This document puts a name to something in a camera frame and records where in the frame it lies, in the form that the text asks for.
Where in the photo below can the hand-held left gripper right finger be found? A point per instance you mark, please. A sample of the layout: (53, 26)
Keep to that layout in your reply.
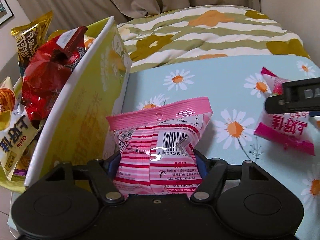
(200, 165)

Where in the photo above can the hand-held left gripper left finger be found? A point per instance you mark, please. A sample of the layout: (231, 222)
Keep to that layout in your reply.
(112, 163)

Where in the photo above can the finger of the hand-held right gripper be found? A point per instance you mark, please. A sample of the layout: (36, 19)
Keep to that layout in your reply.
(292, 100)

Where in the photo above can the pink and white snack packet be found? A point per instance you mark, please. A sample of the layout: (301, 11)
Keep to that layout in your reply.
(282, 132)

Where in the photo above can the pink striped snack packet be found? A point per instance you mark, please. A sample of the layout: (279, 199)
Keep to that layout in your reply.
(160, 135)

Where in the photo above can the yellow-green cardboard box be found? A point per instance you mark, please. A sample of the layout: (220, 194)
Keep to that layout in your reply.
(82, 120)

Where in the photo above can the red snack bag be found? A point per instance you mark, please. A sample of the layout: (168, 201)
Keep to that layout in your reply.
(42, 80)

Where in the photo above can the gold and brown snack packet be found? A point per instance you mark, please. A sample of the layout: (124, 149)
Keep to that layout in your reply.
(27, 40)

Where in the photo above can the yellow and white snack packet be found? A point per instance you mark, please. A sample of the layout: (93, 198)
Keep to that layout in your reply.
(15, 135)

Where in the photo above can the green striped floral blanket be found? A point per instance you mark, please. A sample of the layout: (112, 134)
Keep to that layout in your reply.
(200, 35)

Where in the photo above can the beige curtain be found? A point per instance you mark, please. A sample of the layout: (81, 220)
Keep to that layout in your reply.
(75, 0)

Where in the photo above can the framed wall picture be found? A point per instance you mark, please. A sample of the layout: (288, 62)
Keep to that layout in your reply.
(3, 10)

